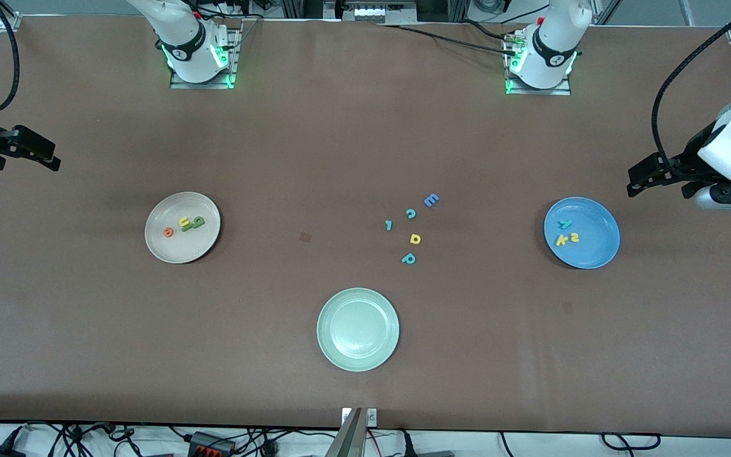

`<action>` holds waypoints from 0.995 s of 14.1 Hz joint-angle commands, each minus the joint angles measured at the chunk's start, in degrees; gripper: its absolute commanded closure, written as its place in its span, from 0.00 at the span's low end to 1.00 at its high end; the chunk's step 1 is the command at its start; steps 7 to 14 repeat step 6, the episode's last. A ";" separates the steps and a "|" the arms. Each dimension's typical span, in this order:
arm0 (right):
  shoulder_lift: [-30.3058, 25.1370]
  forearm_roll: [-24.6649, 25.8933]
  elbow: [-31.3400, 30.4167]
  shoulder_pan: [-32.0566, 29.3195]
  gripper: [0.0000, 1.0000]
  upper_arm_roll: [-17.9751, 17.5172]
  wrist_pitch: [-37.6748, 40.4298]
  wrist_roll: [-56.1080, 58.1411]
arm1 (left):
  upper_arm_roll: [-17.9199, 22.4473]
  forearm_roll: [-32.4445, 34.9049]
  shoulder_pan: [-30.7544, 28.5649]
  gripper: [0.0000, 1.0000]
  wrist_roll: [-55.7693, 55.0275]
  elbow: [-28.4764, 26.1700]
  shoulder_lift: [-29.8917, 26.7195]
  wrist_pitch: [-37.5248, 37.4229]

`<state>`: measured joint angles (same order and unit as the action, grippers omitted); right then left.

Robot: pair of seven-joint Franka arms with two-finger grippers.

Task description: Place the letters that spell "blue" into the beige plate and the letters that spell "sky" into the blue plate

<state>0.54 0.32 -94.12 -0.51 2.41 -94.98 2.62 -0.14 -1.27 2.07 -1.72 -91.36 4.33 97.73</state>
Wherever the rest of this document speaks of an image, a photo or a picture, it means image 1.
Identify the blue plate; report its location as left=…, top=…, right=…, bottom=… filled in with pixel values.
left=544, top=197, right=621, bottom=270

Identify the beige brown plate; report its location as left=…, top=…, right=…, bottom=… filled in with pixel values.
left=145, top=192, right=221, bottom=264

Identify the pale green plate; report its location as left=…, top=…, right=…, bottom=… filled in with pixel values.
left=317, top=288, right=400, bottom=373

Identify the black orange power strip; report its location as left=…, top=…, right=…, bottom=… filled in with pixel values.
left=188, top=432, right=237, bottom=457

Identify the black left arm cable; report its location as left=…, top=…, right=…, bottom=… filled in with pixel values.
left=651, top=0, right=731, bottom=172

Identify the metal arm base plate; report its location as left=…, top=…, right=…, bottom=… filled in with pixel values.
left=505, top=29, right=572, bottom=96
left=170, top=25, right=240, bottom=89

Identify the black cable on table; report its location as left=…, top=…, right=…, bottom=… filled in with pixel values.
left=375, top=23, right=522, bottom=55

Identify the black looped cable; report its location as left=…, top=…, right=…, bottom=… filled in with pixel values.
left=600, top=432, right=662, bottom=452

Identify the aluminium frame structure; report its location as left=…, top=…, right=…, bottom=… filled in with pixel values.
left=280, top=0, right=471, bottom=25

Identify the grey metal post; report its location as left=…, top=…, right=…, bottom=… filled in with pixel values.
left=324, top=407, right=364, bottom=457

